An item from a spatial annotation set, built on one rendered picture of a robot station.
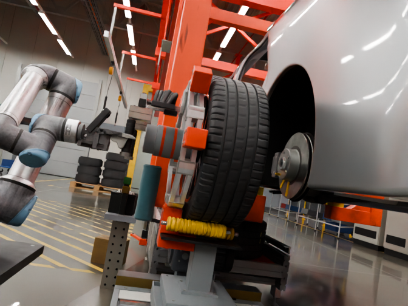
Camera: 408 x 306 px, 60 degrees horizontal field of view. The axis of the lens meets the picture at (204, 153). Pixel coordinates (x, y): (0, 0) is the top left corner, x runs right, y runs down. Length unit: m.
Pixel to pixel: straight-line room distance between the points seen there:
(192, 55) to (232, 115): 0.89
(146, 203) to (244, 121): 0.63
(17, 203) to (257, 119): 1.03
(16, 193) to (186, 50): 1.19
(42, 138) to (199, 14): 1.27
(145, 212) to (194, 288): 0.40
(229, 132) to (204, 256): 0.58
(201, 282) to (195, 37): 1.36
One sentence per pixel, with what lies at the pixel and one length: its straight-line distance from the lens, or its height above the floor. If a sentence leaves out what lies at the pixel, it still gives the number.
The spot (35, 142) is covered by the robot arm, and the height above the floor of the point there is 0.74.
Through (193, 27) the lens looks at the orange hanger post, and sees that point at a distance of 2.21.
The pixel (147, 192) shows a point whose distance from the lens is 1.66.
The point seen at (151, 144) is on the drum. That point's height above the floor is 0.82.
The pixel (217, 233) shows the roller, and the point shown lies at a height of 0.50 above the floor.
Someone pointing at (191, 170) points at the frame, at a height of 0.74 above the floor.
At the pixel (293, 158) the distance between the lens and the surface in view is 1.66.
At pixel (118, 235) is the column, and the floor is 0.31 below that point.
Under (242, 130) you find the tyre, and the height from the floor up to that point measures 0.91.
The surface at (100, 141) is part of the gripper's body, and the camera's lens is 1.39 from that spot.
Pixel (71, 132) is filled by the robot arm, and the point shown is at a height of 0.80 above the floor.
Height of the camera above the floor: 0.70
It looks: 5 degrees up
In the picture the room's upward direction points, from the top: 10 degrees clockwise
